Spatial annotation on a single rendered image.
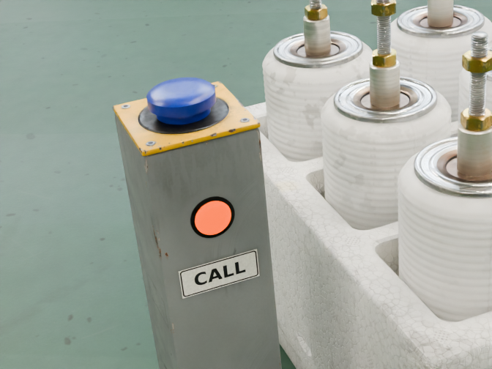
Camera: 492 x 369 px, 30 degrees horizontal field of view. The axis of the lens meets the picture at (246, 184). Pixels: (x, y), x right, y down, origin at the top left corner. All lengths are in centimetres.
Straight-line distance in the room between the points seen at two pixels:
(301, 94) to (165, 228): 26
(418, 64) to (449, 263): 27
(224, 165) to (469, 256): 16
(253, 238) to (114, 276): 43
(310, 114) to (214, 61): 72
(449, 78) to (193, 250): 34
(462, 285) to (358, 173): 13
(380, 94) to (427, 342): 20
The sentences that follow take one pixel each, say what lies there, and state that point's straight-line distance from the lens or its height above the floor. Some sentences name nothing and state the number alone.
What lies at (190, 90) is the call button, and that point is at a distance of 53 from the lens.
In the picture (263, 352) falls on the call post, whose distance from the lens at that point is 60.
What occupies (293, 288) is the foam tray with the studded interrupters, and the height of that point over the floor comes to 9.
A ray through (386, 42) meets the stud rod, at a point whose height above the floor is 30.
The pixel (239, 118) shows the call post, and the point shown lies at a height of 31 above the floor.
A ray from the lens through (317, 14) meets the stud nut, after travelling 77.
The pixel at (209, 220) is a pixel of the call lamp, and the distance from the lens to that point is 53.
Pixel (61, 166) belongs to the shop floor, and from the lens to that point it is 121.
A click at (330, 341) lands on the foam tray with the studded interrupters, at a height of 9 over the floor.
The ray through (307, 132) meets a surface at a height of 20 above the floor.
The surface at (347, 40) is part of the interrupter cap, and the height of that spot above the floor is 25.
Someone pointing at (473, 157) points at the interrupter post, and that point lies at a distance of 58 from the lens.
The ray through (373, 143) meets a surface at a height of 24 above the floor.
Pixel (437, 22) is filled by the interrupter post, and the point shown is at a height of 26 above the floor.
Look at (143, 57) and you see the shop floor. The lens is 152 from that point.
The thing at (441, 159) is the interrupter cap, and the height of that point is 25.
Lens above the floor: 54
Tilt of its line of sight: 29 degrees down
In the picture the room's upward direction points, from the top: 6 degrees counter-clockwise
